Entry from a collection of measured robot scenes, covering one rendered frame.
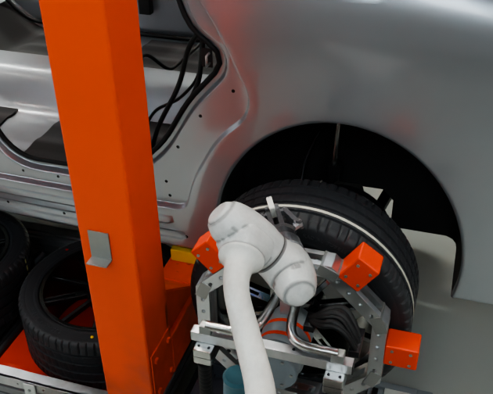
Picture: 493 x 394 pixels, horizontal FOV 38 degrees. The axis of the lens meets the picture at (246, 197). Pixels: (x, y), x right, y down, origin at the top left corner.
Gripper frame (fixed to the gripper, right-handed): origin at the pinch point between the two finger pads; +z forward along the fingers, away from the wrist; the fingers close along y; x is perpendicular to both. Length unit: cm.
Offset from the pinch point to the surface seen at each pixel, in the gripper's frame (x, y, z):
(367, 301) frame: -24.0, 17.0, -20.0
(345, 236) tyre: -9.2, 16.4, -10.0
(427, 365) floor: -128, 45, 58
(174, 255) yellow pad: -35, -37, 50
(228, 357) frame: -45, -25, -1
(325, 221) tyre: -5.6, 12.6, -5.8
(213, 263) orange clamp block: -9.4, -19.5, -3.9
